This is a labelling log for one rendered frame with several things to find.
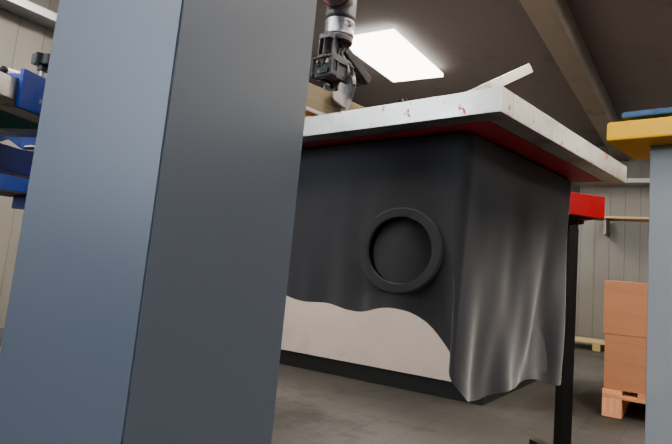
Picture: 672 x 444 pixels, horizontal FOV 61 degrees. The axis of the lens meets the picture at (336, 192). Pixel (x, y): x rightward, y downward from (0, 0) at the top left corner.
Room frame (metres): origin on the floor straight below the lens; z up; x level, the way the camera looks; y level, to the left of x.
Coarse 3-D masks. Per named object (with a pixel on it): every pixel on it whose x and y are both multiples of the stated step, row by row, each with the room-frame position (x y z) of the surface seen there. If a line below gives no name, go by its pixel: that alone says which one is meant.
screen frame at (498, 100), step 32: (448, 96) 0.84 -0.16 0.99; (480, 96) 0.80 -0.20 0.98; (512, 96) 0.81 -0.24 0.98; (320, 128) 1.02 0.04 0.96; (352, 128) 0.97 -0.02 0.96; (384, 128) 0.93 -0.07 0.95; (416, 128) 0.92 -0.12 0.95; (512, 128) 0.86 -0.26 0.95; (544, 128) 0.89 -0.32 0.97; (576, 160) 1.04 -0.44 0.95; (608, 160) 1.12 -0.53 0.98
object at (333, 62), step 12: (324, 36) 1.35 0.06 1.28; (336, 36) 1.35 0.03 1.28; (348, 36) 1.36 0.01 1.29; (324, 48) 1.35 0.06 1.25; (336, 48) 1.36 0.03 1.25; (312, 60) 1.37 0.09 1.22; (324, 60) 1.34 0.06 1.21; (336, 60) 1.33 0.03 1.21; (348, 60) 1.36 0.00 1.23; (312, 72) 1.37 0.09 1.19; (324, 72) 1.34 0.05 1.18; (336, 72) 1.33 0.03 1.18; (348, 72) 1.36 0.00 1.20; (336, 84) 1.40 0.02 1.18
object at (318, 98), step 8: (312, 88) 1.31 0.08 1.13; (320, 88) 1.33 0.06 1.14; (312, 96) 1.31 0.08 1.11; (320, 96) 1.33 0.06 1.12; (328, 96) 1.35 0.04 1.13; (312, 104) 1.31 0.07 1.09; (320, 104) 1.33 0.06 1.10; (328, 104) 1.35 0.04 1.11; (336, 104) 1.37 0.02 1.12; (352, 104) 1.41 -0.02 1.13; (328, 112) 1.35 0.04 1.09
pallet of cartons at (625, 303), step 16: (608, 288) 3.64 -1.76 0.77; (624, 288) 3.59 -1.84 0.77; (640, 288) 3.54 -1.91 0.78; (608, 304) 3.64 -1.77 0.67; (624, 304) 3.59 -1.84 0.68; (640, 304) 3.54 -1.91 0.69; (608, 320) 3.64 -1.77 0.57; (624, 320) 3.59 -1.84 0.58; (640, 320) 3.54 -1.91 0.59; (608, 336) 3.64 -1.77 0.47; (624, 336) 3.59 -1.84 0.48; (640, 336) 3.54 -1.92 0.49; (608, 352) 3.64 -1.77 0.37; (624, 352) 3.59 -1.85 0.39; (640, 352) 3.54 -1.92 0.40; (608, 368) 3.64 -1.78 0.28; (624, 368) 3.59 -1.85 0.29; (640, 368) 3.54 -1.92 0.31; (608, 384) 3.64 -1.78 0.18; (624, 384) 3.59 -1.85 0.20; (640, 384) 3.54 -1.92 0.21; (608, 400) 3.60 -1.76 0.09; (624, 400) 3.56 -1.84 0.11; (640, 400) 3.51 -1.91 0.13; (608, 416) 3.60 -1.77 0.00
